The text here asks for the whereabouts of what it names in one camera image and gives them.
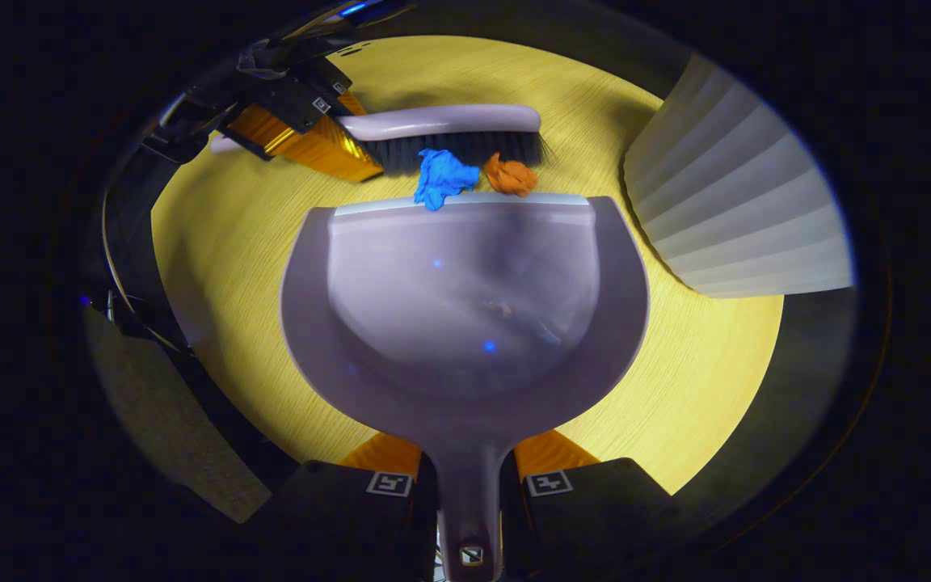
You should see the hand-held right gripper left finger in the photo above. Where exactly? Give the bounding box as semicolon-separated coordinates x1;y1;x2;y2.
259;431;439;582

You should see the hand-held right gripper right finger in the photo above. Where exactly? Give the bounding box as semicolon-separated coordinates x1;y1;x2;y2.
502;428;686;582

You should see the small lilac broom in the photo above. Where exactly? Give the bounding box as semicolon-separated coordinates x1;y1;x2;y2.
211;103;549;175

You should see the blue paper trash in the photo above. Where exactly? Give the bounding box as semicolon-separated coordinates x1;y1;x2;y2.
415;148;480;213

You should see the orange paper trash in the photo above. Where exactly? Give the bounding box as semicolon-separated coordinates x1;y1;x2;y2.
483;152;538;197

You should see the lilac dustpan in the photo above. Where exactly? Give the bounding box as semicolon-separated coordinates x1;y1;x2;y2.
280;192;651;582

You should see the white ribbed garbage bin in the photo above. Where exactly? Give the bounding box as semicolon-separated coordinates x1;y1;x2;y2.
623;53;856;300

